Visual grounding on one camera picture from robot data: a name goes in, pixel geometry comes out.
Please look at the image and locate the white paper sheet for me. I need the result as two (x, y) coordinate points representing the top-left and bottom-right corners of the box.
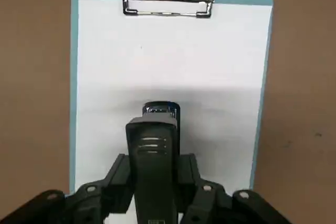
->
(74, 0), (273, 224)

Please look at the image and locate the black stapler with red label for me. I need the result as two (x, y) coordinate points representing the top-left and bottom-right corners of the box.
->
(125, 100), (182, 224)

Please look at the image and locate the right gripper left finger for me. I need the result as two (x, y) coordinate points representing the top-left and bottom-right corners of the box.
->
(0, 153), (135, 224)

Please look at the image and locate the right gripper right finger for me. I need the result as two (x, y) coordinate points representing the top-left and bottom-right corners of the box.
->
(177, 153), (290, 224)

